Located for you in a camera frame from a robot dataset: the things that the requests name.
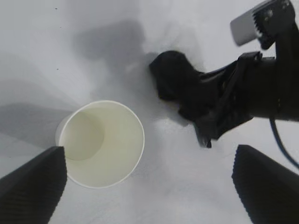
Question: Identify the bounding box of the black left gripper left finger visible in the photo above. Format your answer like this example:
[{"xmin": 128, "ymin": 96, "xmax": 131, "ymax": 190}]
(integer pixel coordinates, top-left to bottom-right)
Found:
[{"xmin": 0, "ymin": 146, "xmax": 68, "ymax": 224}]

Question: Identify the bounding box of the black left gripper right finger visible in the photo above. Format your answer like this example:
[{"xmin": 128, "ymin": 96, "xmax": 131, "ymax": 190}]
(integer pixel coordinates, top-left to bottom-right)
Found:
[{"xmin": 232, "ymin": 144, "xmax": 299, "ymax": 224}]

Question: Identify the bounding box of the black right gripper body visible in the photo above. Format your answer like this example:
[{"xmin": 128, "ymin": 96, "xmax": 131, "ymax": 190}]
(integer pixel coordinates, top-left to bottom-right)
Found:
[{"xmin": 210, "ymin": 51, "xmax": 299, "ymax": 140}]

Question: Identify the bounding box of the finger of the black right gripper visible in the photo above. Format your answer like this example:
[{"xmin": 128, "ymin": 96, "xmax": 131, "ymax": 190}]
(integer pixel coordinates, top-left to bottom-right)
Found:
[
  {"xmin": 200, "ymin": 60, "xmax": 240, "ymax": 91},
  {"xmin": 193, "ymin": 111, "xmax": 219, "ymax": 149}
]

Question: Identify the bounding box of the white paper cup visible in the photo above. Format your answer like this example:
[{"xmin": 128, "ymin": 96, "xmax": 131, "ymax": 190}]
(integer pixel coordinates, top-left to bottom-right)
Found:
[{"xmin": 55, "ymin": 100, "xmax": 145, "ymax": 189}]

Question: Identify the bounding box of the black right camera cable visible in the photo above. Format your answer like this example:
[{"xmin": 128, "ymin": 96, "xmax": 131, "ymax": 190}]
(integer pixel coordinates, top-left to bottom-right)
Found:
[{"xmin": 268, "ymin": 118, "xmax": 299, "ymax": 169}]

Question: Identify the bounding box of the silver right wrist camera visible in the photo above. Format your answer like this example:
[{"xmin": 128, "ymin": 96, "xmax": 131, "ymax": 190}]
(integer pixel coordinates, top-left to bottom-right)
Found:
[{"xmin": 230, "ymin": 1, "xmax": 264, "ymax": 46}]

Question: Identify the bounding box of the black right camera bracket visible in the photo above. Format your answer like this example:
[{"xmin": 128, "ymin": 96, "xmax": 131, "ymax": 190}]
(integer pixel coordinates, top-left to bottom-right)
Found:
[{"xmin": 253, "ymin": 0, "xmax": 299, "ymax": 59}]

